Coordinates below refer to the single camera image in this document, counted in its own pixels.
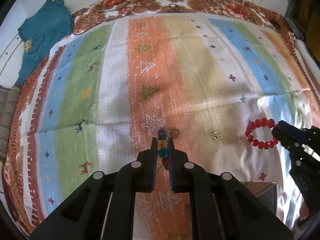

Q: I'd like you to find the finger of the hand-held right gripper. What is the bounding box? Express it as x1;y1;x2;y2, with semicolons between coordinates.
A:
277;120;320;151
272;127;320;171

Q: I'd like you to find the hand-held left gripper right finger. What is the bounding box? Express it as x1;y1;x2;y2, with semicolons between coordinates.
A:
167;137;295;240

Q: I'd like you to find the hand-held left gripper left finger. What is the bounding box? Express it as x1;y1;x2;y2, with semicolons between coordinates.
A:
30;137;158;240

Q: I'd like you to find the multicolour bead bracelet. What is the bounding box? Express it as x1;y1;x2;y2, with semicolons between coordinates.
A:
157;128;180;167

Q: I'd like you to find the red bead bracelet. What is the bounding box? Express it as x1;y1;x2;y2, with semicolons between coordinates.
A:
245;119;278;150

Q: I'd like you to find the silver metal tin box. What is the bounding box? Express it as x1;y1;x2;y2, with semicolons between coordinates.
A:
242;181;279;218

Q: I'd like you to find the small gold charm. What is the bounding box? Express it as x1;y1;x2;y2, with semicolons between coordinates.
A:
209;129;223;142

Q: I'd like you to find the white rolled cloth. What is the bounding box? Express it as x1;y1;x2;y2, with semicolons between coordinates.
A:
295;40;320;70

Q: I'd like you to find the striped colourful mat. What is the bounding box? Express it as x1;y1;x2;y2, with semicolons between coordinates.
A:
22;14;320;240

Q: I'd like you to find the striped brown pillow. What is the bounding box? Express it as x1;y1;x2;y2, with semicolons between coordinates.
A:
0;84;22;163

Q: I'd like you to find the teal shirt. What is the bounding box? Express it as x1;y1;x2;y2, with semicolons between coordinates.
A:
16;0;74;85

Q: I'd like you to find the white bed headboard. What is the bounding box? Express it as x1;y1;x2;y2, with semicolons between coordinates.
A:
0;22;25;80

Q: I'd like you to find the grey metal bed frame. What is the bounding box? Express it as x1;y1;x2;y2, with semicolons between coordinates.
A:
285;17;304;40

